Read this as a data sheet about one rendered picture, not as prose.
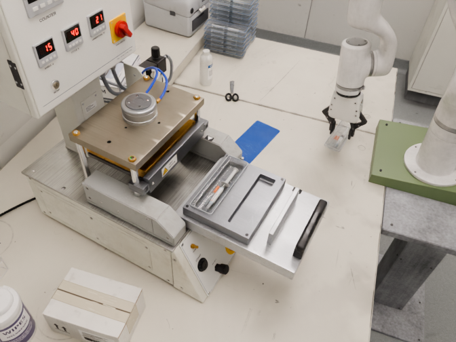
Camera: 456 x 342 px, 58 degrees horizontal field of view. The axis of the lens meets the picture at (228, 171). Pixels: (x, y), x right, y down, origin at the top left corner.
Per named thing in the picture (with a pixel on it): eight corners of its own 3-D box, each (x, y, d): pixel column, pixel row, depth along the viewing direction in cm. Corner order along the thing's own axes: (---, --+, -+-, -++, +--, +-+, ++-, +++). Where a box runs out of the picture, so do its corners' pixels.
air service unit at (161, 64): (133, 106, 118) (126, 61, 107) (162, 82, 127) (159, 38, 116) (148, 112, 116) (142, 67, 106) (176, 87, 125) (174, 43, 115)
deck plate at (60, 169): (22, 174, 105) (20, 171, 104) (111, 104, 126) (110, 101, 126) (172, 253, 91) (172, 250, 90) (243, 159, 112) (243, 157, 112)
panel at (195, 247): (207, 296, 102) (178, 245, 92) (259, 214, 121) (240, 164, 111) (214, 298, 101) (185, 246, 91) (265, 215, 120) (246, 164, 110)
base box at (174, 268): (42, 214, 117) (24, 173, 105) (125, 140, 140) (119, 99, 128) (203, 304, 101) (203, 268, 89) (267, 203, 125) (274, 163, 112)
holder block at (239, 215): (182, 214, 93) (182, 206, 91) (225, 160, 105) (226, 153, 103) (248, 245, 88) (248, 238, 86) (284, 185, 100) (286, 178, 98)
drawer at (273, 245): (174, 223, 95) (172, 202, 90) (220, 165, 109) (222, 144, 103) (291, 282, 86) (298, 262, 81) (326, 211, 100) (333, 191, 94)
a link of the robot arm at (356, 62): (363, 74, 130) (334, 75, 131) (370, 34, 122) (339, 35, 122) (370, 88, 124) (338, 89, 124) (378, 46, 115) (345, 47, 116)
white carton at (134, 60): (89, 100, 147) (85, 83, 142) (112, 66, 163) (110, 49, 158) (121, 105, 146) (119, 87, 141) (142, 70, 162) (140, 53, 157)
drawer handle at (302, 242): (292, 256, 86) (295, 245, 84) (316, 207, 96) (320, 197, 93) (300, 260, 86) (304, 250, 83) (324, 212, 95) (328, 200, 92)
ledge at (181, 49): (58, 113, 148) (55, 103, 145) (159, 15, 204) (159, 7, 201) (132, 134, 142) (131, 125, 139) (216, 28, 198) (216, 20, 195)
